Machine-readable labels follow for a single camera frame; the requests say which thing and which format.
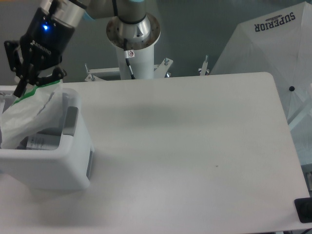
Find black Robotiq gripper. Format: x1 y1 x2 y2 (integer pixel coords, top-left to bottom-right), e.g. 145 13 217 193
4 7 75 98

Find white plastic wrapper with print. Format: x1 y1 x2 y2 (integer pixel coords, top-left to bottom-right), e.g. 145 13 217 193
0 80 63 149

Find silver and grey robot arm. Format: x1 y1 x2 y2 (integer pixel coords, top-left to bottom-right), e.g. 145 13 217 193
4 0 161 97

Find white plastic trash can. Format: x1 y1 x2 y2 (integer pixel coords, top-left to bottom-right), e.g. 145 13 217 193
0 88 95 190

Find white Superior umbrella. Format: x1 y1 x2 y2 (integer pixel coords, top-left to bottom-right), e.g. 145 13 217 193
212 2 312 166

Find black device at table edge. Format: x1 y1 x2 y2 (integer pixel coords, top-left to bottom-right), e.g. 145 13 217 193
294 197 312 223

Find black cable on pedestal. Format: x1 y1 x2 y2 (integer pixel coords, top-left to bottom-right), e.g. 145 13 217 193
123 39 136 80

